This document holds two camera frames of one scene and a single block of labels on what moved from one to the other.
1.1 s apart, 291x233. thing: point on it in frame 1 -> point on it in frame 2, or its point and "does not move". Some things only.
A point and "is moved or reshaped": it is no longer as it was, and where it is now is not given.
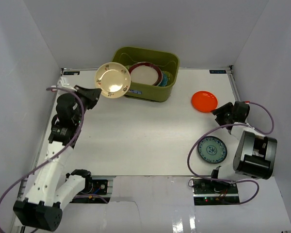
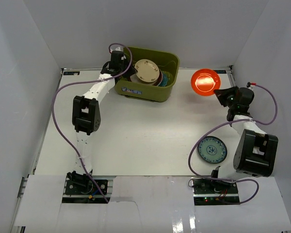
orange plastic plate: x=204 y=101 -> x=204 y=81
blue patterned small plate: x=212 y=149 does not move
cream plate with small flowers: x=113 y=79 is moved or reshaped
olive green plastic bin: x=167 y=61 does not move
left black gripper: x=88 y=94 -> x=122 y=67
